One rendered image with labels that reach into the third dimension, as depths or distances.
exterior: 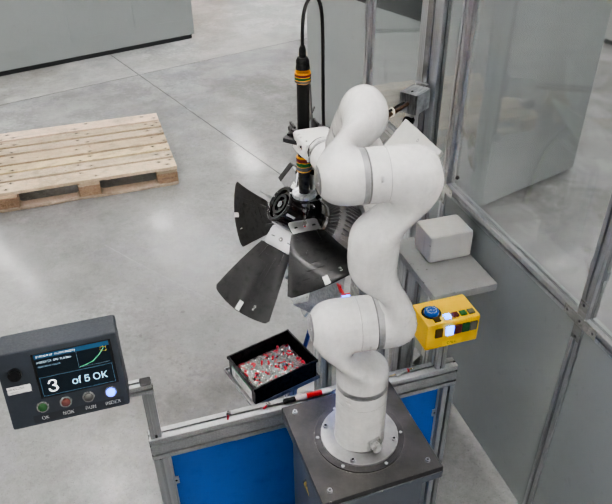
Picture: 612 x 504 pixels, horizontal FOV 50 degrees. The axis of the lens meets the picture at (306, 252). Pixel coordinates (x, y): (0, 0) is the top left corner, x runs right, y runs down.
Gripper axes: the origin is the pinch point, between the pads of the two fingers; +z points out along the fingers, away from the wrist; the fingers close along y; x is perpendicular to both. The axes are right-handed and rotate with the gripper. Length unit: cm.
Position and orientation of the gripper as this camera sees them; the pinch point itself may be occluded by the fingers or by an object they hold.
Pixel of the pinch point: (303, 127)
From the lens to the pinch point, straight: 182.7
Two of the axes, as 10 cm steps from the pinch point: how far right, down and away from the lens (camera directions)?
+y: 9.5, -1.8, 2.4
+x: -0.1, -8.2, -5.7
